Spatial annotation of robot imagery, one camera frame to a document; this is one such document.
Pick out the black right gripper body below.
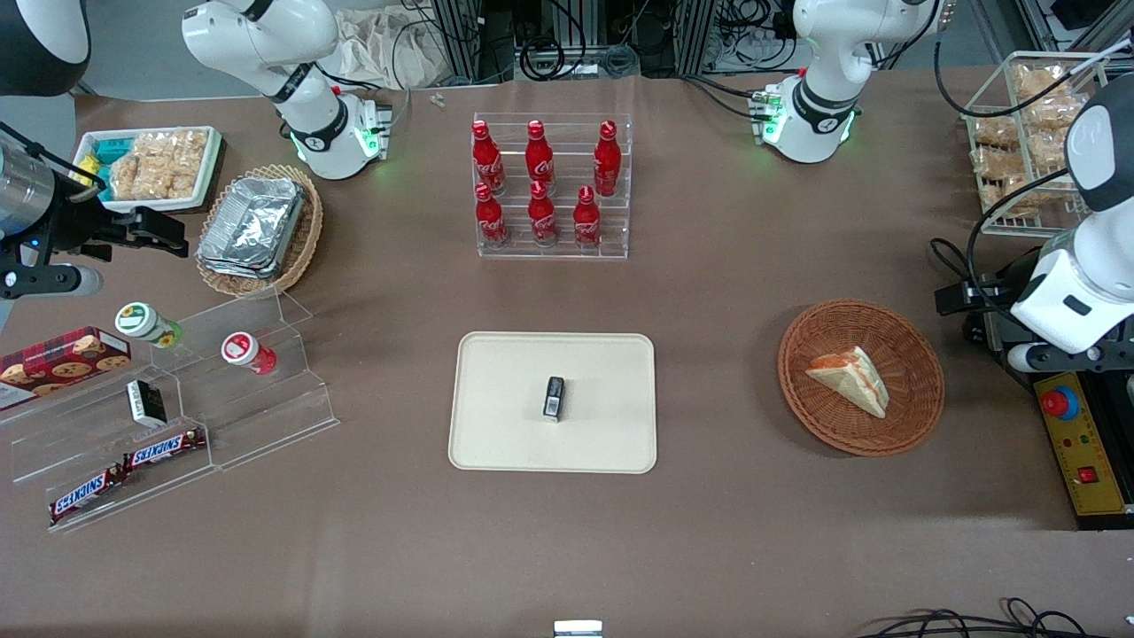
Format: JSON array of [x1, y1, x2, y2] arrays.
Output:
[[18, 174, 138, 267]]

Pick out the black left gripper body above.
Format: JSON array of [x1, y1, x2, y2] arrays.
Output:
[[935, 280, 1006, 317]]

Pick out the triangular sandwich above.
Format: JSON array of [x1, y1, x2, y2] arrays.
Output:
[[804, 346, 889, 419]]

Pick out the white rectangular snack tray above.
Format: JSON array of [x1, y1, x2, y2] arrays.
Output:
[[71, 126, 222, 215]]

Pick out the round brown wicker basket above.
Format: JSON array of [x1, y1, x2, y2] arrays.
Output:
[[777, 299, 945, 458]]

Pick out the oval wicker basket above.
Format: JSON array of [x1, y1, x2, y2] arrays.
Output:
[[195, 164, 324, 300]]

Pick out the beige rectangular tray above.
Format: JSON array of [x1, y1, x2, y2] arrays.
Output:
[[447, 331, 658, 475]]

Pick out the black tabletop appliance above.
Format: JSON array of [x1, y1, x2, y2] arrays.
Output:
[[964, 253, 1134, 384]]

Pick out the clear rice cracker pack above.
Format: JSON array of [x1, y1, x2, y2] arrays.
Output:
[[108, 147, 148, 201], [137, 130, 210, 200]]

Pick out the green lidded cup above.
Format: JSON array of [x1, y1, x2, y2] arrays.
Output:
[[115, 302, 184, 348]]

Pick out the teal snack packet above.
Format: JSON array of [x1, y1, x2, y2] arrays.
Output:
[[89, 136, 136, 169]]

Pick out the aluminium foil container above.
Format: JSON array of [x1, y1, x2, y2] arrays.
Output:
[[197, 175, 308, 280]]

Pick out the fried snack pack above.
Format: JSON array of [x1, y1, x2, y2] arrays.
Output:
[[975, 146, 1029, 180], [972, 113, 1020, 150], [1028, 124, 1075, 169], [1023, 93, 1086, 129], [1013, 64, 1068, 100], [999, 175, 1042, 215]]

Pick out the red lidded cup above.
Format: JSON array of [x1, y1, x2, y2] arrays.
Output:
[[221, 331, 278, 376]]

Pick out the red plaid cookie box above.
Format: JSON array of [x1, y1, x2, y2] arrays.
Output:
[[0, 326, 132, 410]]

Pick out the black white small carton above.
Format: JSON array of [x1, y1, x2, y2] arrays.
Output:
[[126, 379, 167, 428]]

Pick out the yellow emergency stop box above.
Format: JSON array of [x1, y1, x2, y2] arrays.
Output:
[[1032, 370, 1134, 531]]

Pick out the clear acrylic step shelf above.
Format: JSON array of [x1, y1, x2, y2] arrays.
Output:
[[151, 288, 340, 472], [0, 354, 215, 534]]

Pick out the snickers bar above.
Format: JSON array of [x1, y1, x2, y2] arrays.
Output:
[[49, 463, 129, 524], [122, 428, 207, 471]]

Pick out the beige cloth bag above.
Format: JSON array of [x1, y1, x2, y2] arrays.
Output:
[[335, 7, 448, 89]]

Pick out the red cola bottle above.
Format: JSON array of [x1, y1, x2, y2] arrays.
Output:
[[471, 120, 506, 197], [527, 180, 559, 246], [474, 183, 510, 248], [524, 120, 557, 197], [572, 185, 603, 250], [592, 120, 623, 198]]

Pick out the clear acrylic bottle rack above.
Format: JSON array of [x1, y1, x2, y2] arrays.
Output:
[[472, 112, 633, 261]]

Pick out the black appliance power cable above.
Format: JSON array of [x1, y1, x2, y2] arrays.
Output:
[[928, 236, 975, 286]]

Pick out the grey right wrist cylinder mount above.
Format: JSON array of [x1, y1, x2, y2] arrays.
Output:
[[0, 264, 104, 300]]

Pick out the white left wrist cylinder mount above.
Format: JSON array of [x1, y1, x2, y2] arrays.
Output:
[[1007, 339, 1134, 375]]

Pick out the white wire basket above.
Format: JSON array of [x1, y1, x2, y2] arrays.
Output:
[[961, 51, 1113, 238]]

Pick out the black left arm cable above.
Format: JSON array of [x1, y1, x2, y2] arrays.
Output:
[[933, 34, 1113, 307]]

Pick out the black base cables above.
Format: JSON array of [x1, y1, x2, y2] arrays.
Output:
[[680, 73, 767, 121]]

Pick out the black cable bundle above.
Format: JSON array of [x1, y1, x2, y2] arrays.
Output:
[[855, 598, 1104, 638]]

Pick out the coiled black cable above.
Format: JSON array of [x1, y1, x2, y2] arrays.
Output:
[[519, 35, 568, 82]]

